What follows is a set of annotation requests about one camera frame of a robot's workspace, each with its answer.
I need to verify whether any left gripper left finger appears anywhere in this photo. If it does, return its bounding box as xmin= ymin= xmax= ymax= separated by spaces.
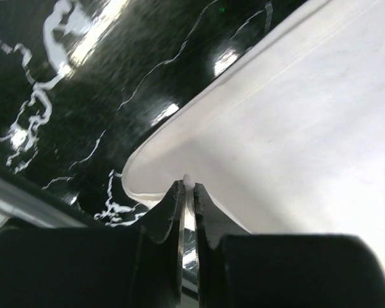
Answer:
xmin=0 ymin=180 xmax=185 ymax=307

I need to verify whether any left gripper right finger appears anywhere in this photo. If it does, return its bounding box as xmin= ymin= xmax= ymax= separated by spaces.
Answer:
xmin=194 ymin=184 xmax=385 ymax=307

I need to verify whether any cream white t shirt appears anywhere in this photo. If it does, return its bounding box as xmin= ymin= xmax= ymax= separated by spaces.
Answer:
xmin=122 ymin=1 xmax=385 ymax=271

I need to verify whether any aluminium rail frame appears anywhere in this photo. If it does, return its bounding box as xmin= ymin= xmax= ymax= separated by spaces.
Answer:
xmin=0 ymin=178 xmax=85 ymax=229

